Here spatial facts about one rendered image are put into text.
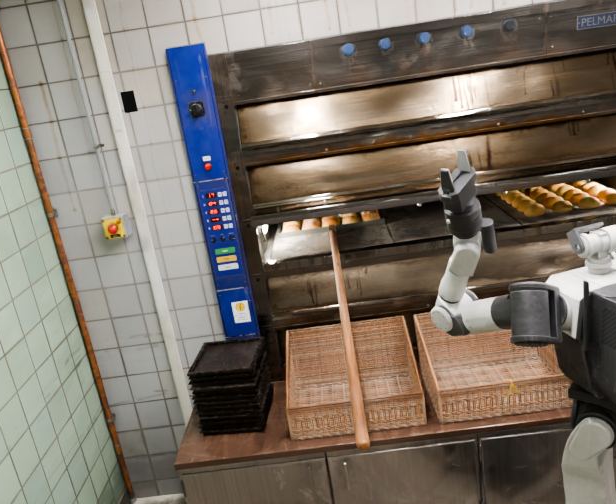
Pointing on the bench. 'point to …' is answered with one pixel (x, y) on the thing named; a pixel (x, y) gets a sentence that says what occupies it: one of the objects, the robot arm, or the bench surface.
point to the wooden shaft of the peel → (350, 354)
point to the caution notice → (241, 311)
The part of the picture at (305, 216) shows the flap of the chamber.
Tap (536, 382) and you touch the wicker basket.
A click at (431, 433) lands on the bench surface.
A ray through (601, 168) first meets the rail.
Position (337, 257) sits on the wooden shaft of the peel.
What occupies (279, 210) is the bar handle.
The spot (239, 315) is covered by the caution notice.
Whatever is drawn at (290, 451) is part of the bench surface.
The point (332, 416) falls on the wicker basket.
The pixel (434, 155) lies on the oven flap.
